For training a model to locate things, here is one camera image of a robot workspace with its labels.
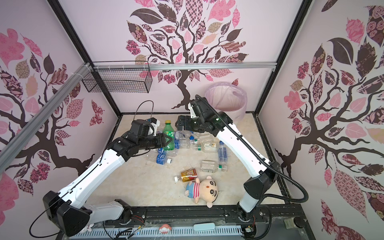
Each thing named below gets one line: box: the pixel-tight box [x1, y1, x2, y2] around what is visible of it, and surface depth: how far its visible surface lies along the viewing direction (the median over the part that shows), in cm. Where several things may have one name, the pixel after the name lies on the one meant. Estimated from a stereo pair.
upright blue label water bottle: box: [218, 140, 228, 164], surface depth 94 cm
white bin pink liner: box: [205, 81, 248, 122], surface depth 100 cm
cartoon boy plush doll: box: [185, 176, 219, 209], surface depth 77 cm
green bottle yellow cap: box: [163, 120, 175, 151], surface depth 76 cm
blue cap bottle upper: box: [175, 130, 195, 140], surface depth 105 cm
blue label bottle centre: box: [174, 138, 191, 149], surface depth 102 cm
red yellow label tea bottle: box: [174, 168, 198, 183], surface depth 85 cm
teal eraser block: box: [193, 222, 216, 231], surface depth 71 cm
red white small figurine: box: [158, 224, 172, 235], surface depth 67 cm
